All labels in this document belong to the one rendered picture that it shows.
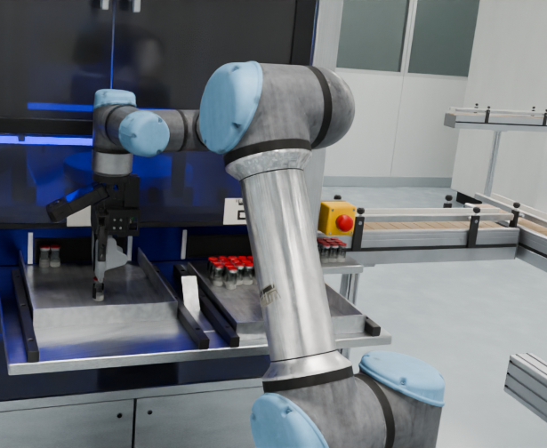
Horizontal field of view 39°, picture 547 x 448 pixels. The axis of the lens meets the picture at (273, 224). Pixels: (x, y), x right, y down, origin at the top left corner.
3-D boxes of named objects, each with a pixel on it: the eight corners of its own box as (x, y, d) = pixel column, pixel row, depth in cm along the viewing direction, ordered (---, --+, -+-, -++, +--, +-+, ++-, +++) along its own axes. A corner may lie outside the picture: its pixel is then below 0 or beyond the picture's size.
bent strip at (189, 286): (179, 304, 154) (180, 276, 153) (194, 303, 156) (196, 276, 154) (199, 332, 142) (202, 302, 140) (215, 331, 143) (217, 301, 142)
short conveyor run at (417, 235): (297, 269, 194) (303, 209, 190) (274, 251, 208) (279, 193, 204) (518, 261, 220) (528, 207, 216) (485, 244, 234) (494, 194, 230)
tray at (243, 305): (187, 276, 170) (188, 261, 169) (296, 273, 180) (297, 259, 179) (235, 340, 140) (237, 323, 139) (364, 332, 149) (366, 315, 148)
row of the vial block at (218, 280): (211, 283, 167) (213, 263, 166) (288, 280, 174) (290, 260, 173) (213, 286, 165) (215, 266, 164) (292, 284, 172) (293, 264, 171)
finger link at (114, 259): (128, 285, 149) (129, 238, 147) (96, 286, 147) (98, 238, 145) (124, 281, 152) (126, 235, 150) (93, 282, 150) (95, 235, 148)
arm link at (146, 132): (190, 114, 135) (162, 104, 143) (131, 113, 128) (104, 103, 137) (188, 158, 137) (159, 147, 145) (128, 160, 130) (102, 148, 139)
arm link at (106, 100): (104, 93, 136) (86, 87, 143) (102, 155, 139) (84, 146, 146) (146, 94, 141) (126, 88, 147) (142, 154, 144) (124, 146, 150)
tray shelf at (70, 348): (-6, 275, 166) (-6, 266, 166) (294, 264, 192) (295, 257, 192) (8, 375, 123) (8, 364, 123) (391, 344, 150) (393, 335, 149)
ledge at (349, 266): (293, 256, 198) (293, 249, 198) (338, 255, 203) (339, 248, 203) (315, 275, 186) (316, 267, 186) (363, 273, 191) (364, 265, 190)
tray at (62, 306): (19, 265, 167) (19, 250, 166) (138, 261, 177) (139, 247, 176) (33, 327, 137) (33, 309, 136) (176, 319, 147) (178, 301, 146)
